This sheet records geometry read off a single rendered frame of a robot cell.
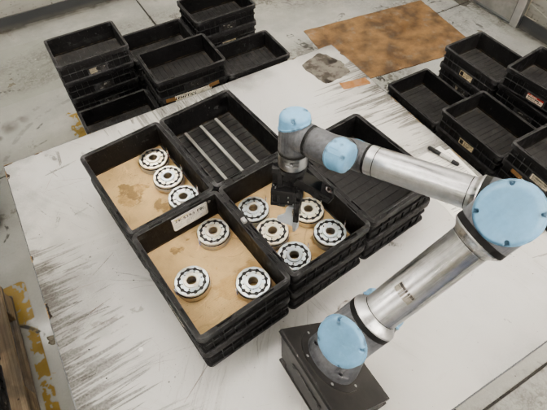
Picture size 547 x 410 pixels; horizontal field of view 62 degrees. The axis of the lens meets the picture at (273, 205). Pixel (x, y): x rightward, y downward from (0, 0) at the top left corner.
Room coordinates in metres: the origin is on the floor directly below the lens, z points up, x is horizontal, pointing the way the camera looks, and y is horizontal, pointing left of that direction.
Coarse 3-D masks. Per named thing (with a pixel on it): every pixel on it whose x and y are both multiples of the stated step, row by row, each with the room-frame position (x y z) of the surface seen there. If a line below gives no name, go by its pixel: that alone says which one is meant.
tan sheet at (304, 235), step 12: (264, 192) 0.98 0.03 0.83; (276, 216) 0.88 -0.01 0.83; (324, 216) 0.87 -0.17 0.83; (288, 228) 0.83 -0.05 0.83; (300, 228) 0.83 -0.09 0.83; (312, 228) 0.83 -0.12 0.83; (288, 240) 0.78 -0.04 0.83; (300, 240) 0.78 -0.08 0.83; (312, 240) 0.78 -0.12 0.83; (312, 252) 0.74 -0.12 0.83
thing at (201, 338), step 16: (160, 224) 0.79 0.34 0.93; (240, 224) 0.78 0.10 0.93; (256, 240) 0.72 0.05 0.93; (144, 256) 0.68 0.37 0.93; (272, 256) 0.67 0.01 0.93; (272, 288) 0.57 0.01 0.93; (176, 304) 0.53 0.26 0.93; (256, 304) 0.52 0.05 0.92; (224, 320) 0.48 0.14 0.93; (208, 336) 0.44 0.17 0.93
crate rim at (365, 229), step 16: (272, 160) 1.04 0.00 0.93; (240, 176) 0.97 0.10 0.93; (320, 176) 0.96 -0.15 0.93; (224, 192) 0.91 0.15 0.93; (336, 192) 0.89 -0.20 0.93; (352, 208) 0.83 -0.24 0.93; (368, 224) 0.77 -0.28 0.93; (352, 240) 0.72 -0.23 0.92; (320, 256) 0.66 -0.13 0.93; (288, 272) 0.62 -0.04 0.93; (304, 272) 0.62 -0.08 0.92
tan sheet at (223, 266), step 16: (176, 240) 0.80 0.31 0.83; (192, 240) 0.79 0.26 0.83; (160, 256) 0.74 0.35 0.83; (176, 256) 0.74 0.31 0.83; (192, 256) 0.73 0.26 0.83; (208, 256) 0.73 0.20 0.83; (224, 256) 0.73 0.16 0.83; (240, 256) 0.73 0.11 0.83; (160, 272) 0.68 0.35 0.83; (176, 272) 0.68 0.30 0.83; (208, 272) 0.68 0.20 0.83; (224, 272) 0.68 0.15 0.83; (224, 288) 0.62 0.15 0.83; (192, 304) 0.57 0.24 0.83; (208, 304) 0.57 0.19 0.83; (224, 304) 0.57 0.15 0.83; (240, 304) 0.57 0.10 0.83; (192, 320) 0.53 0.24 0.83; (208, 320) 0.52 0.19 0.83
